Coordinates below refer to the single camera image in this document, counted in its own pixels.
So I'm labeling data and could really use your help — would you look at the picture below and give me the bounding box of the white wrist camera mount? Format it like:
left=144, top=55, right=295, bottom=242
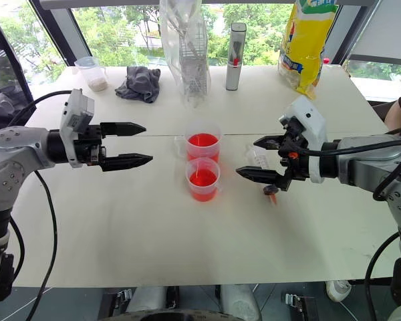
left=59, top=88, right=96, bottom=169
left=278, top=96, right=329, bottom=185

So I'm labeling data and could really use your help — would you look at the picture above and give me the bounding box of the black strap with buckle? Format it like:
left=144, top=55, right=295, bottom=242
left=280, top=291, right=319, bottom=321
left=102, top=288, right=134, bottom=312

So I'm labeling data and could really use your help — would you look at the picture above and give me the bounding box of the clear plastic syringe orange tip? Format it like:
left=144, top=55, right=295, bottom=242
left=244, top=146, right=281, bottom=206

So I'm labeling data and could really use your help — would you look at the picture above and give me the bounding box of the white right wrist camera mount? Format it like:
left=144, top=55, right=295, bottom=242
left=278, top=96, right=329, bottom=185

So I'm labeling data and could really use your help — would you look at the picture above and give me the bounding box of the person arm with dark sleeve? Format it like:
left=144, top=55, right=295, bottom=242
left=384, top=88, right=401, bottom=130

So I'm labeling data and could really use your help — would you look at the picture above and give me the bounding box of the clear measuring jug white powder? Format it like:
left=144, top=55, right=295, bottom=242
left=74, top=56, right=109, bottom=92

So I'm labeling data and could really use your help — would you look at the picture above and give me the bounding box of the yellow printed food bag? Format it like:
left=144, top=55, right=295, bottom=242
left=277, top=0, right=340, bottom=101

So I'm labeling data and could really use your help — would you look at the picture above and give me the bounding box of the dark rounded base shape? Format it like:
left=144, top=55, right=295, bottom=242
left=119, top=308, right=255, bottom=321

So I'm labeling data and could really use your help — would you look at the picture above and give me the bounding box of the metal wire rack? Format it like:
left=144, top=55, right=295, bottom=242
left=178, top=28, right=211, bottom=98

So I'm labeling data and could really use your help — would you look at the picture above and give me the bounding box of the black metal frame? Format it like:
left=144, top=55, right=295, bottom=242
left=0, top=5, right=38, bottom=113

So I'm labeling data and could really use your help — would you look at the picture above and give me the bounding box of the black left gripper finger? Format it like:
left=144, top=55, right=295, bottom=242
left=100, top=122, right=148, bottom=138
left=100, top=153, right=154, bottom=173

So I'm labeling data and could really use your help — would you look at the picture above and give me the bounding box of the red liquid cup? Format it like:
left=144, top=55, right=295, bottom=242
left=173, top=122, right=223, bottom=165
left=184, top=157, right=224, bottom=203

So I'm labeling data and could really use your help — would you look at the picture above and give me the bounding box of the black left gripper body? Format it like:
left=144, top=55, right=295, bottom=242
left=74, top=124, right=108, bottom=167

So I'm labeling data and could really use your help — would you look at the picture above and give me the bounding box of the silver cylindrical canister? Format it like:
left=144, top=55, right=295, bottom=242
left=225, top=22, right=248, bottom=92

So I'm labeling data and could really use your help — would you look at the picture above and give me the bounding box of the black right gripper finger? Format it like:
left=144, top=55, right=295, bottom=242
left=253, top=134, right=285, bottom=150
left=235, top=165, right=285, bottom=185

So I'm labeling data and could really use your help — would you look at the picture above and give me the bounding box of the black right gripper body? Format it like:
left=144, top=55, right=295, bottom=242
left=277, top=120, right=311, bottom=193

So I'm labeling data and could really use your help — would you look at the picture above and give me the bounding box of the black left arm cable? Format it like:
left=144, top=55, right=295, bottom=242
left=6, top=90, right=73, bottom=321

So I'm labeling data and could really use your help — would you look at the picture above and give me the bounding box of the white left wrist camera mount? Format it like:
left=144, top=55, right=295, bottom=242
left=59, top=88, right=96, bottom=169

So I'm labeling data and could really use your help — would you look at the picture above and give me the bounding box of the crumpled grey cloth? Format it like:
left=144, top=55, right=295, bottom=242
left=114, top=65, right=162, bottom=104

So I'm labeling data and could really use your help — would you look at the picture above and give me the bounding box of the grey white rounded leg shell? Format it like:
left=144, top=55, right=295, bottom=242
left=219, top=284, right=260, bottom=321
left=126, top=286, right=166, bottom=316

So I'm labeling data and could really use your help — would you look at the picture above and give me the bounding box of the clear plastic bag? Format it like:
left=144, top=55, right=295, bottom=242
left=158, top=0, right=212, bottom=109

